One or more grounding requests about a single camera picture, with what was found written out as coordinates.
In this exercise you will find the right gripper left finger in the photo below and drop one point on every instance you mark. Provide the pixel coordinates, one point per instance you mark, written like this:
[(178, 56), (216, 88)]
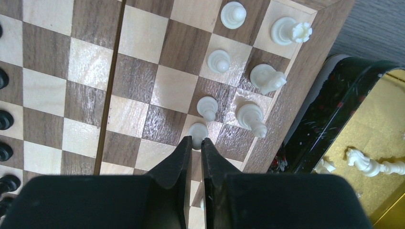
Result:
[(158, 199)]

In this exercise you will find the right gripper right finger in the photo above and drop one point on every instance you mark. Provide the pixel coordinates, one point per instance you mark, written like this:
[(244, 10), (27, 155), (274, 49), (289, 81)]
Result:
[(237, 200)]

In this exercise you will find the white chess pawn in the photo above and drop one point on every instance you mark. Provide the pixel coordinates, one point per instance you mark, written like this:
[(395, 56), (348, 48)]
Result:
[(233, 15), (219, 61), (207, 107), (198, 132)]

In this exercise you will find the white chess piece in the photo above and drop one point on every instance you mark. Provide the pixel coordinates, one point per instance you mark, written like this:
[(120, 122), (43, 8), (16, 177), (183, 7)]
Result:
[(287, 30), (250, 116), (265, 78)]

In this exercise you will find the wooden chess board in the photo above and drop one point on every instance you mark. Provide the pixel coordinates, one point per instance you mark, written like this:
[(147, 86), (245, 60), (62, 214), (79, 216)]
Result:
[(112, 86)]

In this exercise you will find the black chess pawn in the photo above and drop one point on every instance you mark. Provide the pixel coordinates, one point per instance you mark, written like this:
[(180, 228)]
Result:
[(4, 79), (6, 152), (9, 183), (6, 120)]

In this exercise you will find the gold tin tray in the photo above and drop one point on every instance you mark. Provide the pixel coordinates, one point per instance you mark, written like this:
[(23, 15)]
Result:
[(360, 104)]

